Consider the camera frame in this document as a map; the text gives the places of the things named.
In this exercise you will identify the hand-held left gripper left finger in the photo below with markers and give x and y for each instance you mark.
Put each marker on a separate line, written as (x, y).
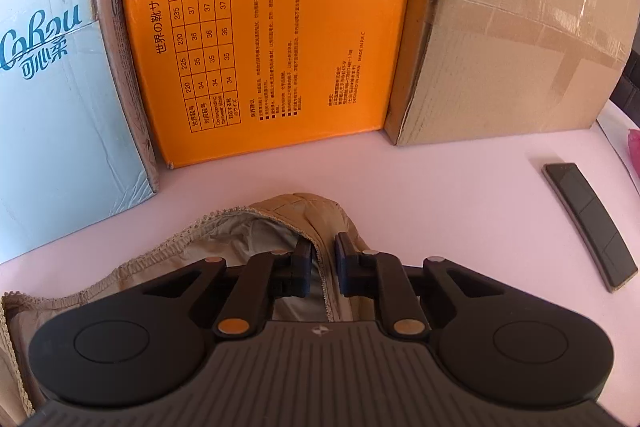
(303, 257)

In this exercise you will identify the brown cardboard box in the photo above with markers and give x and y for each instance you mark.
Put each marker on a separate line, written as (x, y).
(505, 32)

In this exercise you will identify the black flat remote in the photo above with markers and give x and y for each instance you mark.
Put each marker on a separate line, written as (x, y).
(590, 222)

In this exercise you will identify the beige garment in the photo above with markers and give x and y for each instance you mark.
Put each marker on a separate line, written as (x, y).
(280, 227)

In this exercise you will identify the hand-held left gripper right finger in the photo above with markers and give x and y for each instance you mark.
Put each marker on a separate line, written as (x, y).
(344, 257)

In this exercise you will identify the pink object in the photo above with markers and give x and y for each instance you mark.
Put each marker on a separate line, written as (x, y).
(633, 142)

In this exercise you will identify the light blue printed carton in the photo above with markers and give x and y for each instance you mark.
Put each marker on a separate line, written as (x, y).
(55, 97)

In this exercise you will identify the orange shoe box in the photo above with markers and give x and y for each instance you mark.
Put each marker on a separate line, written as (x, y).
(270, 32)

